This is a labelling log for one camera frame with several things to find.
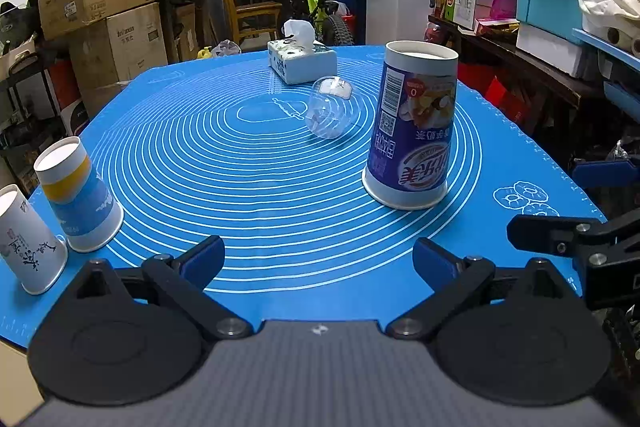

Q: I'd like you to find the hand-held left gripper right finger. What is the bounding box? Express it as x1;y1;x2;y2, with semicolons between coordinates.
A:
386;237;584;341

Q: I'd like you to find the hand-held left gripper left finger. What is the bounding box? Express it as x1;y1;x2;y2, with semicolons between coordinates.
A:
62;234;253;341

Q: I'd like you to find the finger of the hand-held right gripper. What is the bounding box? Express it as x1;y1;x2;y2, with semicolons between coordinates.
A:
571;158;640;190
506;214;620;258

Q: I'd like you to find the purple printed paper cup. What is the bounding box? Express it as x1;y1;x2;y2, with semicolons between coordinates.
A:
361;40;460;211

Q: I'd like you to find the yellow and blue paper cup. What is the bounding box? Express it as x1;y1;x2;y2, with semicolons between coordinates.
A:
33;136;125;254

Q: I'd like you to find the white ink-print paper cup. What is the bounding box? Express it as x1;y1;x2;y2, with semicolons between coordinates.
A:
0;183;69;296

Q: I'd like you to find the clear plastic cup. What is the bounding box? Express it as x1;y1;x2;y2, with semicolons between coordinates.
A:
306;76;362;139

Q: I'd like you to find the blue silicone baking mat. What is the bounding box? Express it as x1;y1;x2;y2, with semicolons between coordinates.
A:
0;44;609;349

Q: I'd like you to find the white foam box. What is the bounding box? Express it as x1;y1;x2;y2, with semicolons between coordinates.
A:
515;23;609;80

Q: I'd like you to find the red gift box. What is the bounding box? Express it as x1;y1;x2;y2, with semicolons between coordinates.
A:
457;62;532;124

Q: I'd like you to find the white cloth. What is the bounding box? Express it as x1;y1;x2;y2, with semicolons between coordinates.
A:
578;0;640;36

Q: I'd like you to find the blue and white tissue box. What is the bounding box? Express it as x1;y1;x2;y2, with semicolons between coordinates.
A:
266;38;338;84

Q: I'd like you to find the large brown cardboard box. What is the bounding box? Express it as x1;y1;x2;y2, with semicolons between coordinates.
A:
67;2;169;108

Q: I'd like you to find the green and white carton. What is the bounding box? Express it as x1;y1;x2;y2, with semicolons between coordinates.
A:
445;0;494;32

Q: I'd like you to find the white tissue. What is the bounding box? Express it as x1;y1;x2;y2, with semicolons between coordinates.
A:
283;19;316;46

